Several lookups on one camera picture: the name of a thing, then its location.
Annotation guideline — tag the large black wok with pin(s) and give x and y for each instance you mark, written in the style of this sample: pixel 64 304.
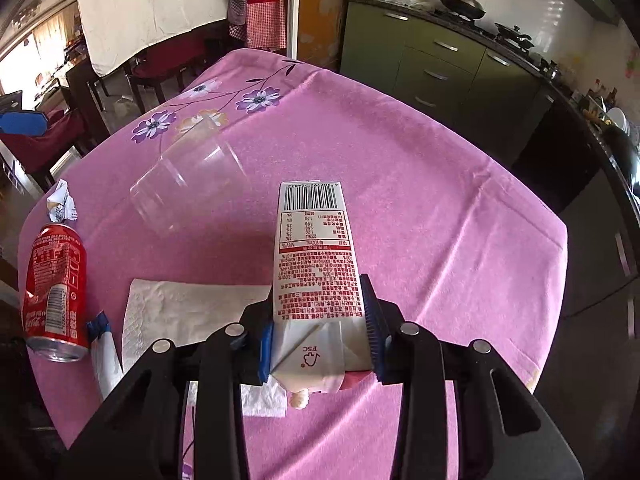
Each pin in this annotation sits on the large black wok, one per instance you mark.
pixel 625 155

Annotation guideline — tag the small black pot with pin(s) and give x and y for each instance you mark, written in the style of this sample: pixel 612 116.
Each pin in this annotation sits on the small black pot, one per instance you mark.
pixel 552 71

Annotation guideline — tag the dish rack with plates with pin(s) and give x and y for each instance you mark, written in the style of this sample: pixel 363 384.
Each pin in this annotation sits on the dish rack with plates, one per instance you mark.
pixel 622 119

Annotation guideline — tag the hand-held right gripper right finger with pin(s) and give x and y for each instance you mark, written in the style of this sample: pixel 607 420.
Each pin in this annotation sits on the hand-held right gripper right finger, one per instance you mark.
pixel 374 335

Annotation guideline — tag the black lidded wok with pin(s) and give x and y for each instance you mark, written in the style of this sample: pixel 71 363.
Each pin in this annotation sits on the black lidded wok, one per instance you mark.
pixel 462 5

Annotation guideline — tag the gas stove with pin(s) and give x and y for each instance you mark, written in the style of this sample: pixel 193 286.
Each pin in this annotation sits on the gas stove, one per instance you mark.
pixel 480 22

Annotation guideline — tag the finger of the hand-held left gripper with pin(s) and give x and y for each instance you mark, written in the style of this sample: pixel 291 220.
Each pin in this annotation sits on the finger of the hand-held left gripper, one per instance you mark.
pixel 22 123

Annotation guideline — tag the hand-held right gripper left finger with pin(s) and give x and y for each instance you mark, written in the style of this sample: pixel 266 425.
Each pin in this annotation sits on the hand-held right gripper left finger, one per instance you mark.
pixel 266 355

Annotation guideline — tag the dark wooden chair red cushion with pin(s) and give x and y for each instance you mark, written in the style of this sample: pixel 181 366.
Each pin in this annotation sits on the dark wooden chair red cushion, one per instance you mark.
pixel 165 62
pixel 45 147

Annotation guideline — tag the white paper napkin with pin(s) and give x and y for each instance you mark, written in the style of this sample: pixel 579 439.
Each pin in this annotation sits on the white paper napkin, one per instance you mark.
pixel 190 310

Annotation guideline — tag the blue white wrapper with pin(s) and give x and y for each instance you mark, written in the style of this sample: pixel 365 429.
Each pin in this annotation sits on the blue white wrapper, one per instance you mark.
pixel 107 360

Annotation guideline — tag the red soda can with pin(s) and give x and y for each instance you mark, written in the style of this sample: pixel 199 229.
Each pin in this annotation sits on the red soda can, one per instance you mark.
pixel 52 285

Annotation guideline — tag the black built-in appliance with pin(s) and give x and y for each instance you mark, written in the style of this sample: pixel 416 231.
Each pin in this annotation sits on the black built-in appliance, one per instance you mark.
pixel 560 150

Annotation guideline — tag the white red milk carton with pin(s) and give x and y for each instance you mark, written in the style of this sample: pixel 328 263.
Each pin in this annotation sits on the white red milk carton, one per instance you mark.
pixel 315 270

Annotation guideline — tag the row of condiment bottles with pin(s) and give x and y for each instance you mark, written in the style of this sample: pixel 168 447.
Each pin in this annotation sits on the row of condiment bottles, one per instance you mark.
pixel 602 92

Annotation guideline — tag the purple checked apron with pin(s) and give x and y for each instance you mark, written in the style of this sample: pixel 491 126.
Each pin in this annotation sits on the purple checked apron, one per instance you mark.
pixel 237 0

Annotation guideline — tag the white hanging sheet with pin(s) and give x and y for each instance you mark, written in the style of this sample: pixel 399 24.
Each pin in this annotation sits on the white hanging sheet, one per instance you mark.
pixel 150 5

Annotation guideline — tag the clear plastic cup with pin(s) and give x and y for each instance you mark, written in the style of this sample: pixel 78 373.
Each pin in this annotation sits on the clear plastic cup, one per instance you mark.
pixel 200 170

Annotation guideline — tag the black lidded frying pan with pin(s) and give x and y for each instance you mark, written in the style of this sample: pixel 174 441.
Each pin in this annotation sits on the black lidded frying pan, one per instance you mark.
pixel 512 35

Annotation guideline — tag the red checked apron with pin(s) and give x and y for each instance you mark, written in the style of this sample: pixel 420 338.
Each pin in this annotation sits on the red checked apron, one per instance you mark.
pixel 265 5

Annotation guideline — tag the pink floral tablecloth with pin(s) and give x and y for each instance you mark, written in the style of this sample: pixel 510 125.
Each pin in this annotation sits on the pink floral tablecloth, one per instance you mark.
pixel 425 200

